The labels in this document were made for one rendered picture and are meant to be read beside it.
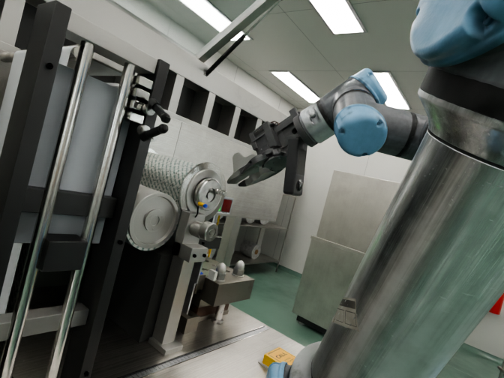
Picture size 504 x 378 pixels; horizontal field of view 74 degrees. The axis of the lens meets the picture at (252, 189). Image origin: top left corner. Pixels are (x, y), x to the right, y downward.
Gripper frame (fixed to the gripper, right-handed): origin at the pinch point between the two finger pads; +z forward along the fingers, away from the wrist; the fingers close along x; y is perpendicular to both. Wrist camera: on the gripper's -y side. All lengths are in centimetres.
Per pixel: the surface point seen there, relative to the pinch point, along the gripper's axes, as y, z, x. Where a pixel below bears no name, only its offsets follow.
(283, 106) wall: 284, 117, -406
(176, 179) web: 5.2, 10.1, 8.4
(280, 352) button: -37.0, 13.1, -14.7
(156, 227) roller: -5.0, 14.3, 13.4
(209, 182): 2.5, 5.0, 3.7
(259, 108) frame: 51, 10, -51
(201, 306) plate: -20.2, 29.7, -9.7
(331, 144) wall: 197, 82, -448
